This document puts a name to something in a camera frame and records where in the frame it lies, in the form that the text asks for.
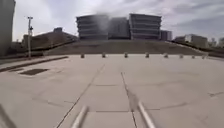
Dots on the row of bollards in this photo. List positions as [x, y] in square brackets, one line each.
[126, 55]

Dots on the dark sloped embankment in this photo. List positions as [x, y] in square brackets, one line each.
[120, 46]

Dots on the large grey tiered building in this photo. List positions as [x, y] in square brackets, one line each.
[143, 26]

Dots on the pale concrete slab pavement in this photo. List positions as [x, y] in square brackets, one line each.
[160, 80]

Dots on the robot's own part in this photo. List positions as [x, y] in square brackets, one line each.
[146, 115]
[79, 117]

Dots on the low brown building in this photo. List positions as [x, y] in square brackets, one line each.
[50, 38]

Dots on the dark ground grate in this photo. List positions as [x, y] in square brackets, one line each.
[34, 71]

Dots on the dark kerb strip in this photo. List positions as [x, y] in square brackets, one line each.
[33, 62]

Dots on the pale low building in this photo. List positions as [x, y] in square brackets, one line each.
[193, 40]

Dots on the pole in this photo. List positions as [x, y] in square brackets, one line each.
[29, 36]

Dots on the dark tall building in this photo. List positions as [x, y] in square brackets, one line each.
[6, 26]

